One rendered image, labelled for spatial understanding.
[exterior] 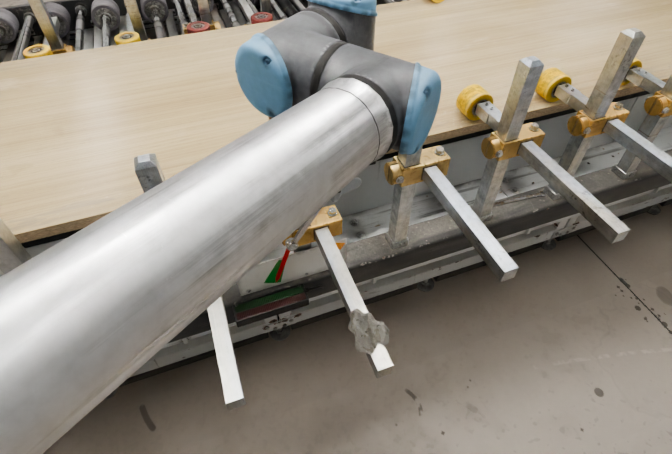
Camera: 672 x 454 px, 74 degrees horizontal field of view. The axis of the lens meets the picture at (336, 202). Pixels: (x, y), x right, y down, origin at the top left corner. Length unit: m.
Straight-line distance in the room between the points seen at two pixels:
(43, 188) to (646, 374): 2.00
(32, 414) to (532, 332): 1.82
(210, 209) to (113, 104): 1.13
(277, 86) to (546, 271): 1.80
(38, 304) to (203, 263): 0.08
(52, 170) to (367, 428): 1.22
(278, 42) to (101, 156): 0.78
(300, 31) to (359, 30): 0.10
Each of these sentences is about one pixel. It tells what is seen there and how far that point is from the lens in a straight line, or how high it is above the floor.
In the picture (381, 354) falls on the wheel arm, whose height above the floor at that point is 0.86.
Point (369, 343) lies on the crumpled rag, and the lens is 0.80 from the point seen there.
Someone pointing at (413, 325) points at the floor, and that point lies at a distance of 1.84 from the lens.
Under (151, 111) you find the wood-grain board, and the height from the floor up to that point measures 0.90.
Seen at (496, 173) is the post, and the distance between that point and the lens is 1.14.
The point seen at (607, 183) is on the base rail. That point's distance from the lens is 1.52.
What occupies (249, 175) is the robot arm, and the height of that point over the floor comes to 1.38.
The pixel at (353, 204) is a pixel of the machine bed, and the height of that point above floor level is 0.66.
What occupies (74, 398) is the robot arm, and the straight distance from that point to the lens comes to 0.26.
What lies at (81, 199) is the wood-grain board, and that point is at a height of 0.90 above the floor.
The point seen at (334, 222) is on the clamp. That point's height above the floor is 0.87.
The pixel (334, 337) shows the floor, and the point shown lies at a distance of 1.79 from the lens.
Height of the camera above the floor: 1.59
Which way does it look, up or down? 45 degrees down
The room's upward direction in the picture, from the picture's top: straight up
